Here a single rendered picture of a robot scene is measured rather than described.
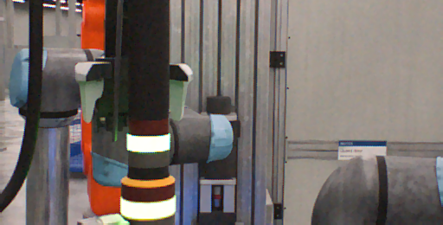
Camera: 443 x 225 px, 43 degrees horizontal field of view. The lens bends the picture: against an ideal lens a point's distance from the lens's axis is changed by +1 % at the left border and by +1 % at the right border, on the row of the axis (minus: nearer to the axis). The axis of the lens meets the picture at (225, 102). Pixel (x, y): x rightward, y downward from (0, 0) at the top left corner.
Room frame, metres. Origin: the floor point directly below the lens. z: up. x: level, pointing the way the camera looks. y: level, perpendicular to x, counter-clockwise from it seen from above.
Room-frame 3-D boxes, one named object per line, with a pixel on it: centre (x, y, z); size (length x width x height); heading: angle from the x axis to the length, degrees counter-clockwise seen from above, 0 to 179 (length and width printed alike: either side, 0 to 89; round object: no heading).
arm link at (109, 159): (0.82, 0.14, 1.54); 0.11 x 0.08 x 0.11; 121
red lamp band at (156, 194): (0.45, 0.06, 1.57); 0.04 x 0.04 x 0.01
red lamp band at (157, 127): (0.45, 0.06, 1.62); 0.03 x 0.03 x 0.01
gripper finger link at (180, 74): (0.57, 0.05, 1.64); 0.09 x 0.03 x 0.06; 36
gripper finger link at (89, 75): (0.55, 0.13, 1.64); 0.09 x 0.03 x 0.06; 173
